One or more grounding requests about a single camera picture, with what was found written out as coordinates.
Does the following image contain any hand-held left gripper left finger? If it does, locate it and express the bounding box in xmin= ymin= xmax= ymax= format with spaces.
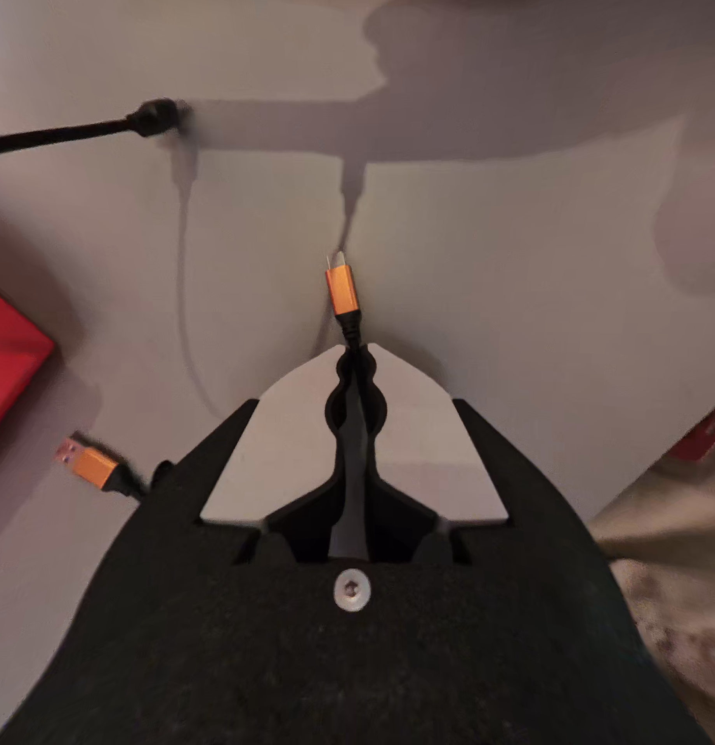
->
xmin=199 ymin=343 xmax=355 ymax=564

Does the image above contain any red plastic bin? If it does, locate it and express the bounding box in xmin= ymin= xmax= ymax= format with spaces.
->
xmin=0 ymin=284 xmax=57 ymax=441

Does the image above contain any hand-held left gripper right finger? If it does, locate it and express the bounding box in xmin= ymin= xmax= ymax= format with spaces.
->
xmin=360 ymin=342 xmax=511 ymax=564

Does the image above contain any orange-plug black USB cable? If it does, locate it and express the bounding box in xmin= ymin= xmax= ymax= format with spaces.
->
xmin=55 ymin=250 xmax=371 ymax=502

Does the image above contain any grey desk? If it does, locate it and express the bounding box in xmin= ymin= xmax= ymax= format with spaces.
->
xmin=0 ymin=0 xmax=715 ymax=717

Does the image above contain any red bag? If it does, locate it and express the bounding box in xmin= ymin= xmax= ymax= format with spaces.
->
xmin=671 ymin=396 xmax=715 ymax=463

